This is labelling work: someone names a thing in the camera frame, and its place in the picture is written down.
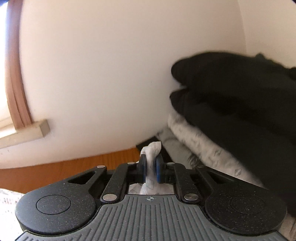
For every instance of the beige window sill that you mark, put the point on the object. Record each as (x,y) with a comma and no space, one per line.
(23,134)

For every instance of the black folded sweater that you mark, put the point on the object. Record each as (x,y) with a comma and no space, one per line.
(231,71)

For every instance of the wooden window trim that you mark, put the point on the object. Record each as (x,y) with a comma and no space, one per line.
(16,81)

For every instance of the stack of folded dark clothes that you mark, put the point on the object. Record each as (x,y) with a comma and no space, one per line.
(242,129)

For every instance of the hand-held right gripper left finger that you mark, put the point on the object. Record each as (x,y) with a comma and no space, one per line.
(143,169)

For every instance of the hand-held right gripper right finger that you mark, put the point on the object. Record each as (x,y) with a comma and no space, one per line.
(159,169)

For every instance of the white patterned pants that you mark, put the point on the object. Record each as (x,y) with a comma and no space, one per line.
(151,157)

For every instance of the white patterned folded garment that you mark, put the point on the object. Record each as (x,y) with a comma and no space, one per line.
(201,143)

